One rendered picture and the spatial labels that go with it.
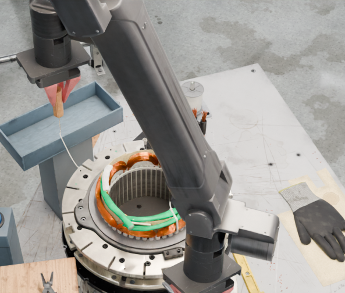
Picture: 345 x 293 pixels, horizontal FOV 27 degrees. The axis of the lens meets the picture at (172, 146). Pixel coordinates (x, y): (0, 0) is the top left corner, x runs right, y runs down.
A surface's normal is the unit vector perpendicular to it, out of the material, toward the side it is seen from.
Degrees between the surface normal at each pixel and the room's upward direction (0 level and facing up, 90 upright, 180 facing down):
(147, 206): 0
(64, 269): 0
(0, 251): 90
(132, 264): 0
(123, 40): 100
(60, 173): 90
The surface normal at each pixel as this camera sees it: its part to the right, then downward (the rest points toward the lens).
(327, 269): 0.03, -0.68
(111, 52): -0.33, 0.77
